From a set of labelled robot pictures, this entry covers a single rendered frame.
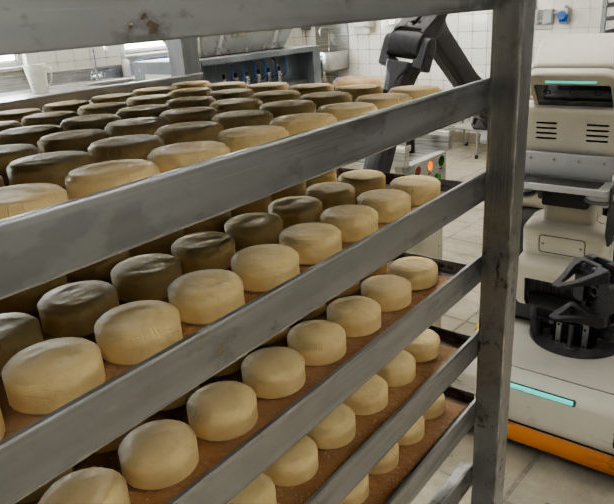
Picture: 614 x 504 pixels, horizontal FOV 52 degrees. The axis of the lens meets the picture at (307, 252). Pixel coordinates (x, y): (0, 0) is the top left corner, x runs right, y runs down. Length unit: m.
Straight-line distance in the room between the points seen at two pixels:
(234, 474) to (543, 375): 1.64
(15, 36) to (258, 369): 0.31
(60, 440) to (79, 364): 0.05
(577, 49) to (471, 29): 4.72
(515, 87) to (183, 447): 0.42
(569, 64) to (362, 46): 5.51
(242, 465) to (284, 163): 0.19
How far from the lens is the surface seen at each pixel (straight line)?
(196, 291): 0.41
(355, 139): 0.43
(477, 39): 6.36
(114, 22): 0.29
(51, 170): 0.39
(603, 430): 1.96
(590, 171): 1.72
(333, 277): 0.43
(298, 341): 0.52
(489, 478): 0.81
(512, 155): 0.63
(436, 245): 2.34
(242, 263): 0.44
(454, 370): 0.68
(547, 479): 2.06
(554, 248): 1.84
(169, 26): 0.31
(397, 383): 0.65
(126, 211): 0.30
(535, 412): 2.00
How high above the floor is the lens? 1.31
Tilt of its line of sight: 21 degrees down
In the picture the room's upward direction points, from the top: 4 degrees counter-clockwise
